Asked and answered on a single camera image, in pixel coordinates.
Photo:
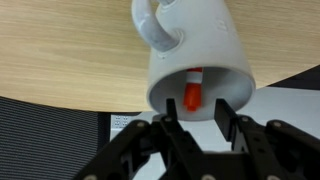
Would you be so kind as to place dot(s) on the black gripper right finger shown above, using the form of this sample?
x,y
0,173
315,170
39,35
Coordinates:
x,y
286,150

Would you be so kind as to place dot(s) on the white ceramic mug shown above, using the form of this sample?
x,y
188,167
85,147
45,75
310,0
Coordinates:
x,y
200,40

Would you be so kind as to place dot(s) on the white wall outlet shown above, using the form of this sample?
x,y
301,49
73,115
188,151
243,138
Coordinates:
x,y
120,121

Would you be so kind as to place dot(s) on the black mesh office chair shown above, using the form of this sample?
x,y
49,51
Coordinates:
x,y
40,140

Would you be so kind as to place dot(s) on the red capped marker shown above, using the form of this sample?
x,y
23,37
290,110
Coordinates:
x,y
192,95

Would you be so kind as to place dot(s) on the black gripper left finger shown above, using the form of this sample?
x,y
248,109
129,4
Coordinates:
x,y
133,143

